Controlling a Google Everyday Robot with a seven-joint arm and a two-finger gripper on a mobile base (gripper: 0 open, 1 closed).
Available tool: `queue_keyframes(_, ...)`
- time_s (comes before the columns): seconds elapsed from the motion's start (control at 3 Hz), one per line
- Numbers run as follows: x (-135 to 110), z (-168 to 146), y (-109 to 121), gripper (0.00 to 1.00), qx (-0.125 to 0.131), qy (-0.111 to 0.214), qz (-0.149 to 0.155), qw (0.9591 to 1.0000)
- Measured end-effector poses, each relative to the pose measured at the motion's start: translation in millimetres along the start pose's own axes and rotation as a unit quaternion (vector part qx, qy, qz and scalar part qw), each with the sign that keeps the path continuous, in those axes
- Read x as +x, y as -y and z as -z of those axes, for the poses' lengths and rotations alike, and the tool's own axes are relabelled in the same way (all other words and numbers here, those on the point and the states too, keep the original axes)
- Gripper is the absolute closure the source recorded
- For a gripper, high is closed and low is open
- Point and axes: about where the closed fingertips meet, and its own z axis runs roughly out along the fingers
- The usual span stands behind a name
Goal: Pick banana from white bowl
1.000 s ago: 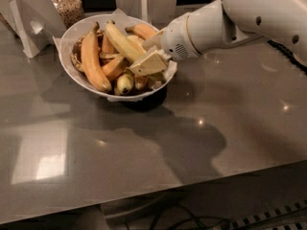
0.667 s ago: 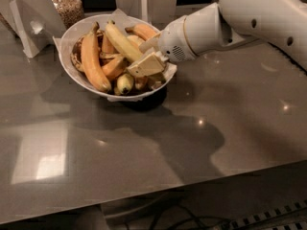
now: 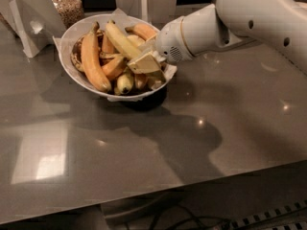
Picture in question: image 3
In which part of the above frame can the small orange banana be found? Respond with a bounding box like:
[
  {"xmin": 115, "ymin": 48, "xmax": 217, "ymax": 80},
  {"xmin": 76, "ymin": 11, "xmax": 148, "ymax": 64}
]
[
  {"xmin": 102, "ymin": 56, "xmax": 126, "ymax": 81},
  {"xmin": 134, "ymin": 74, "xmax": 148, "ymax": 90}
]

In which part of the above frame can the black cable under table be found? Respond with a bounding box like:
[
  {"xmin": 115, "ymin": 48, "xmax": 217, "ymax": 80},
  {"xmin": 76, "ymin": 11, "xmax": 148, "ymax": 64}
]
[{"xmin": 148, "ymin": 204, "xmax": 233, "ymax": 230}]

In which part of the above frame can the white bowl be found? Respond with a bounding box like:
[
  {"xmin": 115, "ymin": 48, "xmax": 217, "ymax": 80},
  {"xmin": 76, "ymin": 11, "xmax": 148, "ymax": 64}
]
[{"xmin": 59, "ymin": 13, "xmax": 178, "ymax": 103}]

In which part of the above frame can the white sign stand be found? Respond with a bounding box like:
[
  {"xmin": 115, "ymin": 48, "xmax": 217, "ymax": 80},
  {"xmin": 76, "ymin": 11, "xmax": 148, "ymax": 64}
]
[
  {"xmin": 0, "ymin": 0, "xmax": 66, "ymax": 58},
  {"xmin": 115, "ymin": 0, "xmax": 177, "ymax": 26}
]

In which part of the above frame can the long yellow banana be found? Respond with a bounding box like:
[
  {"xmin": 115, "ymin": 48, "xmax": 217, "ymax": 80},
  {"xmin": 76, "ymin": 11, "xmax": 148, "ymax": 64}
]
[{"xmin": 106, "ymin": 20, "xmax": 141, "ymax": 59}]

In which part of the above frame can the striped floor strip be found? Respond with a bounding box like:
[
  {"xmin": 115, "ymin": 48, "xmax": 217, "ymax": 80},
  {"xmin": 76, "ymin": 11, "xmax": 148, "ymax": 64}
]
[{"xmin": 210, "ymin": 199, "xmax": 307, "ymax": 230}]

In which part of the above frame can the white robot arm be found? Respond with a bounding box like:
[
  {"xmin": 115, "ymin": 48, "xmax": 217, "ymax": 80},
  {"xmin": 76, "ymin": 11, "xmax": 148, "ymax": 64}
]
[{"xmin": 146, "ymin": 0, "xmax": 307, "ymax": 73}]

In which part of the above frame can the small orange banana front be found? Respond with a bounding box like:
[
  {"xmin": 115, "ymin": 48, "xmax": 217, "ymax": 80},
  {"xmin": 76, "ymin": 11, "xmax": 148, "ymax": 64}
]
[{"xmin": 134, "ymin": 74, "xmax": 148, "ymax": 90}]

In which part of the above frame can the glass jar left with grains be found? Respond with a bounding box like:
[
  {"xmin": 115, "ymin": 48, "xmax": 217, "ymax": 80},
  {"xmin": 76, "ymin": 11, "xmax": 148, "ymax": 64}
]
[{"xmin": 52, "ymin": 0, "xmax": 84, "ymax": 28}]

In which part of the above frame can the small orange banana centre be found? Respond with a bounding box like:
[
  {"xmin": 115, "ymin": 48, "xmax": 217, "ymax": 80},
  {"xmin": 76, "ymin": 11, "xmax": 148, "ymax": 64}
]
[{"xmin": 102, "ymin": 56, "xmax": 126, "ymax": 81}]

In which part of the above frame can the pale yellow banana middle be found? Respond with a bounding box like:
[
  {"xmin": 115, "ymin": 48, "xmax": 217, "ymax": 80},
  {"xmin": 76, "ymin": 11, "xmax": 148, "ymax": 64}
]
[{"xmin": 127, "ymin": 34, "xmax": 145, "ymax": 48}]

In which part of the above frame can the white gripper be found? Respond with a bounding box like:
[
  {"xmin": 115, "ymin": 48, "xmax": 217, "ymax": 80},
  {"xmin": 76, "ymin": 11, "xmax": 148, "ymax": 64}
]
[{"xmin": 128, "ymin": 16, "xmax": 193, "ymax": 90}]

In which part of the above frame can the orange banana right back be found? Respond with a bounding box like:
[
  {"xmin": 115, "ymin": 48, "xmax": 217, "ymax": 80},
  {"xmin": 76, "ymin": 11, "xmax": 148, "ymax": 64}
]
[{"xmin": 125, "ymin": 23, "xmax": 157, "ymax": 41}]

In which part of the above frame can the small yellow banana front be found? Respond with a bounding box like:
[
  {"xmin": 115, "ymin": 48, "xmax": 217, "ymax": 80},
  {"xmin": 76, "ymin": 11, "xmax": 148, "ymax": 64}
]
[{"xmin": 114, "ymin": 68, "xmax": 134, "ymax": 95}]

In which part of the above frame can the white sign stand centre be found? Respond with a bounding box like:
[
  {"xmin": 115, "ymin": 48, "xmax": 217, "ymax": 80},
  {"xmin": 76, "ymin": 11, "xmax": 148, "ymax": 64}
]
[{"xmin": 115, "ymin": 0, "xmax": 177, "ymax": 26}]

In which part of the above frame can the white sign stand left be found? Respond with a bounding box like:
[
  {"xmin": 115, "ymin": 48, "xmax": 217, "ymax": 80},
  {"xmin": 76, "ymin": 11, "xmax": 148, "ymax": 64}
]
[{"xmin": 0, "ymin": 0, "xmax": 66, "ymax": 58}]

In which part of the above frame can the brown spotted banana left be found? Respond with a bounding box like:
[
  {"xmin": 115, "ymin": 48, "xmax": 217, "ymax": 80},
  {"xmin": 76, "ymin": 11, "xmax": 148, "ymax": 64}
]
[{"xmin": 70, "ymin": 30, "xmax": 105, "ymax": 74}]

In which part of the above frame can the orange banana left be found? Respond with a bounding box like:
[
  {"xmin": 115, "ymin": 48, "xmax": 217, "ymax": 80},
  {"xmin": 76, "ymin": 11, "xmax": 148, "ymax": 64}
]
[{"xmin": 81, "ymin": 22, "xmax": 111, "ymax": 93}]

